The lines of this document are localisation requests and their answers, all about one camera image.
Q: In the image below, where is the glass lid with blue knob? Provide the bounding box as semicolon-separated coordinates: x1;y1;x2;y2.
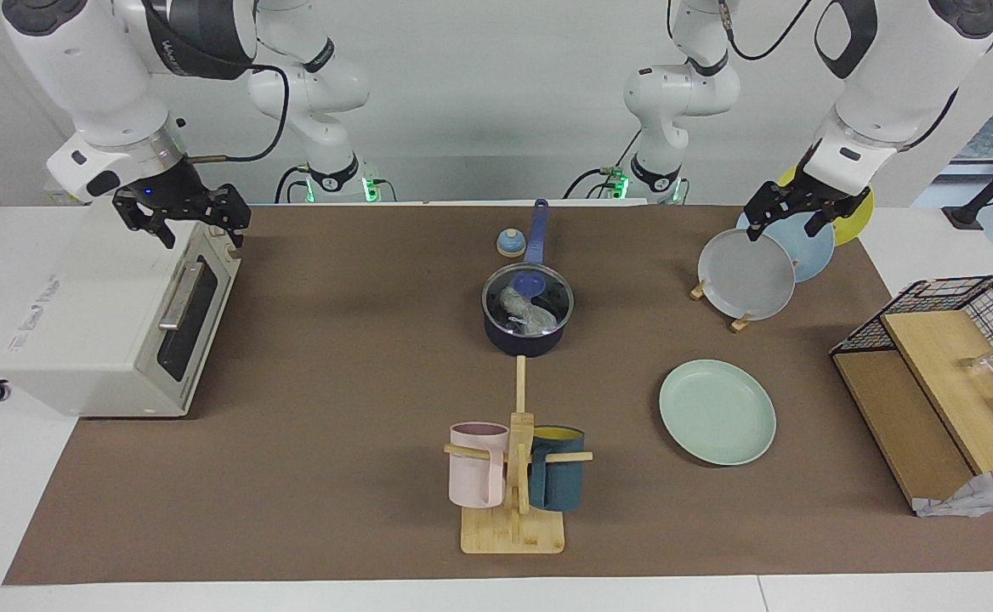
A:
482;263;575;336

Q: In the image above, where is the clear plastic wrap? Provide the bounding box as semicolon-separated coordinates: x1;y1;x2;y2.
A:
499;286;559;334

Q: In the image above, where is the light blue plate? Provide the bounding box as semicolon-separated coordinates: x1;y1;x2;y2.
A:
736;208;836;283

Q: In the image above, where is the yellow plate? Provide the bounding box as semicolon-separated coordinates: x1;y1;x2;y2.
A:
779;164;875;247

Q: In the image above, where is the grey plate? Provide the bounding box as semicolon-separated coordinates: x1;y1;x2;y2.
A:
698;228;797;322

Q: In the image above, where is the wooden plate rack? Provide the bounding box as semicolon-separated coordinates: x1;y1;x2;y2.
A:
689;276;754;332

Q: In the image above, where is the mint green plate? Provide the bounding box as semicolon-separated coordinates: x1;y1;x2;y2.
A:
659;360;777;467

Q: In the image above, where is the white toaster oven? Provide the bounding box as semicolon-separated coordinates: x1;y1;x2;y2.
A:
0;208;242;419

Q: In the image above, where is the brown table mat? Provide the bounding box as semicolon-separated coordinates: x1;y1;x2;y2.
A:
3;204;993;586

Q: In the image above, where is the wooden stepped shelf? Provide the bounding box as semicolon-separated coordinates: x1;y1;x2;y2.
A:
832;310;993;511

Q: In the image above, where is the clear glass cup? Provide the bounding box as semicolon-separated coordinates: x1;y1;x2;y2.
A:
960;347;993;400

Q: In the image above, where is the dark blue saucepan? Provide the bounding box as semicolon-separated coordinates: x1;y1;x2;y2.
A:
482;199;576;358

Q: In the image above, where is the grey patterned cloth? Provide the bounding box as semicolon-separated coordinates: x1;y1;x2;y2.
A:
913;463;993;518

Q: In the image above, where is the dark teal mug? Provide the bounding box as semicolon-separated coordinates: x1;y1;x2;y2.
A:
528;426;586;512

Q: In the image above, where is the pink mug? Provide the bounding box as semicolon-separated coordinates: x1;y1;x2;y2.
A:
449;422;510;509

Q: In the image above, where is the wooden mug tree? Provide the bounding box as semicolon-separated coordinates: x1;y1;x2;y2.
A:
444;355;593;555

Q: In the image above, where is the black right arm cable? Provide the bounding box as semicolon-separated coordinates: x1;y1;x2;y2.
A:
182;64;291;164

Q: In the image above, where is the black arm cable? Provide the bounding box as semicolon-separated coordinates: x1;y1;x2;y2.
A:
182;64;291;164
718;0;814;62

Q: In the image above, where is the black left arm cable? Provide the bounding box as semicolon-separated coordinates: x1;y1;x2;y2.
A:
718;0;814;62

